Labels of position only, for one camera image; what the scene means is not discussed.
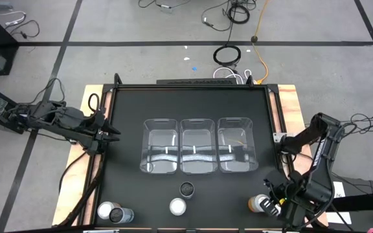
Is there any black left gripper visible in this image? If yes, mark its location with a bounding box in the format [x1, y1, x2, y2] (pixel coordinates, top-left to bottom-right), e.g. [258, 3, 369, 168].
[82, 113, 122, 156]

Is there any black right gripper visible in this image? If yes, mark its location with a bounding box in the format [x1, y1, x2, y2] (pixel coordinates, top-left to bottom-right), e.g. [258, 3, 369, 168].
[260, 179, 299, 227]

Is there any orange white soda can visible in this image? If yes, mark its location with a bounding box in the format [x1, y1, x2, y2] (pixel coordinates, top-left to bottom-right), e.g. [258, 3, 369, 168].
[247, 193, 270, 214]
[97, 201, 122, 220]

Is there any white blue energy can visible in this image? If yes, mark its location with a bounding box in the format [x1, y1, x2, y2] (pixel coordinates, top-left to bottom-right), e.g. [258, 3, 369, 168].
[109, 206, 135, 225]
[179, 181, 196, 199]

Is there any red raspberry soda can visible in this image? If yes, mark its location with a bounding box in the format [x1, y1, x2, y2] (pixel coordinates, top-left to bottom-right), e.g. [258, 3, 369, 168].
[169, 197, 187, 217]
[264, 198, 280, 217]

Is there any clear plastic bin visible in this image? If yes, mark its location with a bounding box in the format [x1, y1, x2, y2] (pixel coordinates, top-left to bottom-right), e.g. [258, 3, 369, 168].
[139, 118, 179, 175]
[217, 116, 260, 173]
[179, 118, 219, 175]

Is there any white paper sheet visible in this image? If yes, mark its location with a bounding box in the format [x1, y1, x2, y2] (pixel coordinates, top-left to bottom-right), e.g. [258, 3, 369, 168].
[333, 181, 346, 199]
[327, 212, 352, 225]

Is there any black floor case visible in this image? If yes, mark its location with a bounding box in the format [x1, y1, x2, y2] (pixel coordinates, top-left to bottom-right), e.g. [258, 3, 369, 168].
[330, 176, 373, 233]

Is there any plywood table board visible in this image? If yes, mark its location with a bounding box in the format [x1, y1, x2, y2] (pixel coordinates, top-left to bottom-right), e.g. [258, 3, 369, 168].
[52, 84, 330, 227]

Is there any black cable loop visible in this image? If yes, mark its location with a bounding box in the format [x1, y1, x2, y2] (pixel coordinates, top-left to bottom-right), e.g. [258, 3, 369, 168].
[87, 93, 100, 113]

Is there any black table frame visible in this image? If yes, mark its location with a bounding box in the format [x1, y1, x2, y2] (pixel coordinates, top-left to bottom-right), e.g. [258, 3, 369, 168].
[78, 73, 299, 232]

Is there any black cable bundle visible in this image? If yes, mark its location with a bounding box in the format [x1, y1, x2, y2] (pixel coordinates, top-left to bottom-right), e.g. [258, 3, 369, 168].
[335, 113, 373, 133]

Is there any black cable coil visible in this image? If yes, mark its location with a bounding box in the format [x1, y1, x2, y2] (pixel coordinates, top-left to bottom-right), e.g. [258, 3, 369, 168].
[227, 3, 251, 25]
[212, 44, 242, 67]

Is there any orange extension cable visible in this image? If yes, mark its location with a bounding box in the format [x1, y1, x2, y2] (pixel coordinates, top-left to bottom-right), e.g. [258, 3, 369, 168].
[252, 0, 269, 84]

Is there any black cable with grey adapter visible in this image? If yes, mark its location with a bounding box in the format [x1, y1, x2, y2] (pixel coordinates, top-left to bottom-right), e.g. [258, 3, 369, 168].
[137, 0, 194, 14]

